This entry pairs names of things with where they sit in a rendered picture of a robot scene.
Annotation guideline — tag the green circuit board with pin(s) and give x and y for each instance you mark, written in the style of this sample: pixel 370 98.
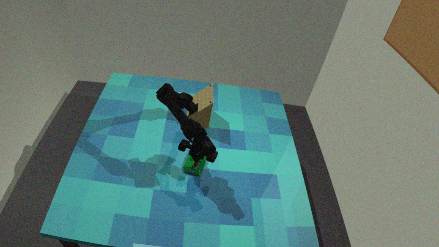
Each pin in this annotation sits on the green circuit board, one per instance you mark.
pixel 194 167

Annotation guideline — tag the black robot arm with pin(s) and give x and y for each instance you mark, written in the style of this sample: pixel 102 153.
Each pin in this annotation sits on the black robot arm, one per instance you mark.
pixel 175 102

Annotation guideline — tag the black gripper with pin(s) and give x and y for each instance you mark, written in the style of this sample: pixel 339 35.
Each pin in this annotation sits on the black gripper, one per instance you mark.
pixel 194 150

